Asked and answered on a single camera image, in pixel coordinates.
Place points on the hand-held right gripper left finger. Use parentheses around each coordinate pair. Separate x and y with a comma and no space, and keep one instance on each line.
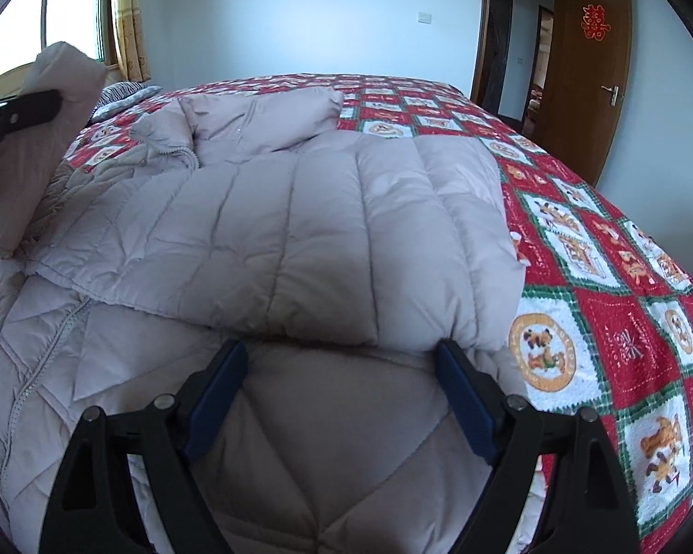
(219,395)

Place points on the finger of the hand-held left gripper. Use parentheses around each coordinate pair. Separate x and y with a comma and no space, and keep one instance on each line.
(29,112)

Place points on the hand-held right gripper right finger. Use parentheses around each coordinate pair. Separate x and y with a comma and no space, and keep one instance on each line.
(463,407)

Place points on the beige quilted down jacket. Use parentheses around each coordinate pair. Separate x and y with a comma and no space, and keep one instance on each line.
(323,213)

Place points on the striped pillow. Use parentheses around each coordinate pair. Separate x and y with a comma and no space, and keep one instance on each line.
(124,98)

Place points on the window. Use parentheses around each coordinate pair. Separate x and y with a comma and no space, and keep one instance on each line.
(52,11)

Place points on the yellow patterned curtain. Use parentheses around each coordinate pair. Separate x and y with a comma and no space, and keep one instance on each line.
(130,23)

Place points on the red printed patchwork bed quilt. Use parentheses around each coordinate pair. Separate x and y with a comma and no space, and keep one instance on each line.
(600,311)

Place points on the brown wooden door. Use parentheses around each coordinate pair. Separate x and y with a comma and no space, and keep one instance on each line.
(592,98)

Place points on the red paper door decoration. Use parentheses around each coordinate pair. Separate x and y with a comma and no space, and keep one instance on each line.
(595,22)

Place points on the wooden door frame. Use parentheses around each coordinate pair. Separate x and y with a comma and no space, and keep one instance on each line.
(478,23)

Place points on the white wall switch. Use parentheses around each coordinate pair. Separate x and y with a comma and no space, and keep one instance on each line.
(425,17)

